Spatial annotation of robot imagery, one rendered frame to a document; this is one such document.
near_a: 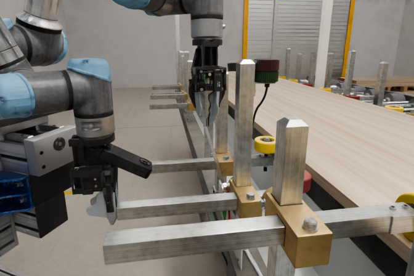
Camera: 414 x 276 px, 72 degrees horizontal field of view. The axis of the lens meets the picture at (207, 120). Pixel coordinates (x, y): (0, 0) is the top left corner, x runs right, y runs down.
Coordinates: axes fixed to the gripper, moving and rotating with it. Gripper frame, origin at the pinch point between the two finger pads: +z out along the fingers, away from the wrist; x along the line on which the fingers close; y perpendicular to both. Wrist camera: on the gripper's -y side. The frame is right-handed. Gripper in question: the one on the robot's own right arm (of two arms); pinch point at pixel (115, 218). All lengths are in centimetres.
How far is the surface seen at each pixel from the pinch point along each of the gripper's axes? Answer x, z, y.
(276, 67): -1.4, -33.1, -36.7
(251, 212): 5.0, -1.6, -30.2
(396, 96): -121, -1, -179
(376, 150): -12, -7, -74
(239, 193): 1.2, -4.3, -28.6
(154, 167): -23.5, -1.2, -8.5
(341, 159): -7, -7, -60
